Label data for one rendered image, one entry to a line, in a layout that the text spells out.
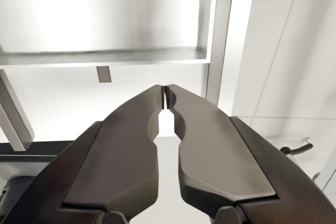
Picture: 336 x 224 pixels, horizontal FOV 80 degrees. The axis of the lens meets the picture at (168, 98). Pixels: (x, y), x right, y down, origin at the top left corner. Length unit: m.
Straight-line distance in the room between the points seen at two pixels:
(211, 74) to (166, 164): 1.52
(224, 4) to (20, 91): 0.28
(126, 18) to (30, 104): 0.19
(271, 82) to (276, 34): 0.31
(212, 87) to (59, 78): 0.20
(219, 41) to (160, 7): 0.08
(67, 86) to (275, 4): 1.14
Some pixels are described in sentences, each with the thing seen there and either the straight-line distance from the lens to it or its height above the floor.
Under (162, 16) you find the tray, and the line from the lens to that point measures 0.25.
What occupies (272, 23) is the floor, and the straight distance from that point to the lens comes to 1.30.
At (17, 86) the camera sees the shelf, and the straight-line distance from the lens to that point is 0.34.
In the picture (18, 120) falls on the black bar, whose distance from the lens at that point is 0.36.
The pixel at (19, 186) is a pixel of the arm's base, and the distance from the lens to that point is 0.63.
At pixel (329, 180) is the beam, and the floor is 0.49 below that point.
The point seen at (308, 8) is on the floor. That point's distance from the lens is 1.38.
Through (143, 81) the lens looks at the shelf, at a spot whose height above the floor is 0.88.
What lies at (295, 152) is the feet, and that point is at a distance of 1.76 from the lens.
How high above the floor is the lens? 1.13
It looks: 58 degrees down
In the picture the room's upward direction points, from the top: 176 degrees clockwise
